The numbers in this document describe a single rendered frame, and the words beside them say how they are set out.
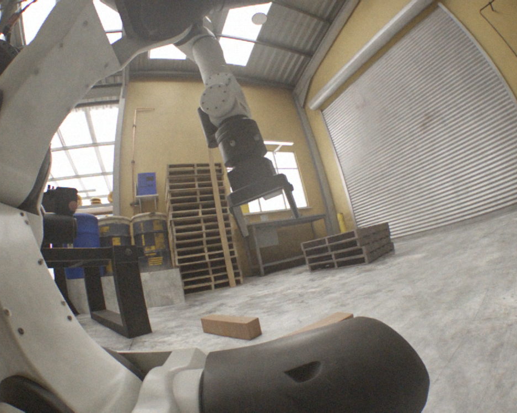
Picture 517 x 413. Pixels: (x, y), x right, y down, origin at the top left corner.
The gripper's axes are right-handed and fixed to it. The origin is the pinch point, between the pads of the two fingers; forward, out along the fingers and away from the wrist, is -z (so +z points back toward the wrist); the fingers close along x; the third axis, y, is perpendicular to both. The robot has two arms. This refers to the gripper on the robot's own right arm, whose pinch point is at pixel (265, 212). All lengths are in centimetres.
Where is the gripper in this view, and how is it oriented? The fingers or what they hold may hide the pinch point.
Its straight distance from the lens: 42.5
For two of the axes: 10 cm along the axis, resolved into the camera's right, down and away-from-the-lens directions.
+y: -3.3, 0.3, -9.4
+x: -8.9, 3.4, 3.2
